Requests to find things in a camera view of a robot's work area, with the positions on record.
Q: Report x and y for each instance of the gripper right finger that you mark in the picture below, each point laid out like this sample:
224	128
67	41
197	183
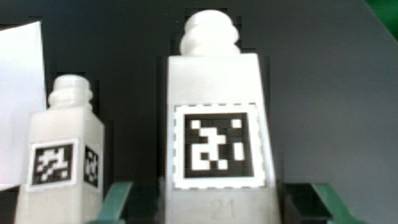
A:
313	205

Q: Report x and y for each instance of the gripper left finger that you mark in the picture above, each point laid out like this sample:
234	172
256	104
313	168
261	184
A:
114	204

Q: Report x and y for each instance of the fiducial marker sheet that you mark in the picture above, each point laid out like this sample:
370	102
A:
21	97

